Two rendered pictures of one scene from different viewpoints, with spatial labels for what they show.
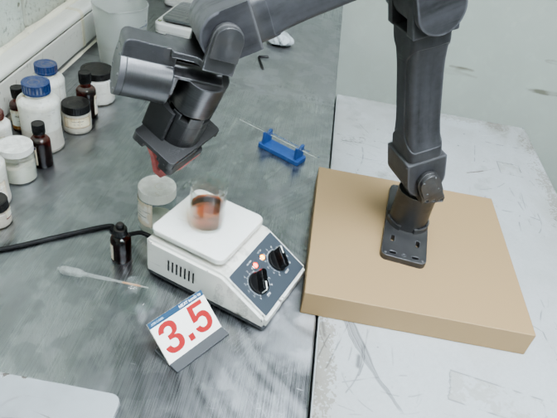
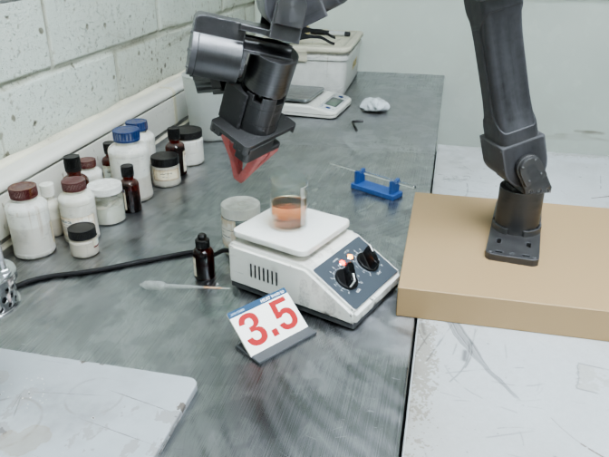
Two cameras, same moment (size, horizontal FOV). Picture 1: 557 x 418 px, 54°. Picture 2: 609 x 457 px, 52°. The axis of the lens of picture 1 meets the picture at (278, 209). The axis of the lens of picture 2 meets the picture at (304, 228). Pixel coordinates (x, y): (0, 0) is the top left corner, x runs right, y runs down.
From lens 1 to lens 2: 0.22 m
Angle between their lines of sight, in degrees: 16
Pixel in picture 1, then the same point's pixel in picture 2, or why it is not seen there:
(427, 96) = (509, 66)
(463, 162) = (587, 190)
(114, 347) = (194, 344)
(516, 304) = not seen: outside the picture
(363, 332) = (470, 331)
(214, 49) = (278, 14)
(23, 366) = (101, 359)
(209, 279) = (293, 277)
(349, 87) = not seen: hidden behind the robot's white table
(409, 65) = (483, 33)
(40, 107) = (130, 152)
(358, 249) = (459, 252)
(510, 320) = not seen: outside the picture
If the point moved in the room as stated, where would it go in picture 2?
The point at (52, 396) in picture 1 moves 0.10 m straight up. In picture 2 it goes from (129, 379) to (116, 300)
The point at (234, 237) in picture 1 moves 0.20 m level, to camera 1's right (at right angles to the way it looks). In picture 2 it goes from (318, 234) to (475, 248)
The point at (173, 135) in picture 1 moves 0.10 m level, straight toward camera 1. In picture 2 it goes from (248, 121) to (244, 146)
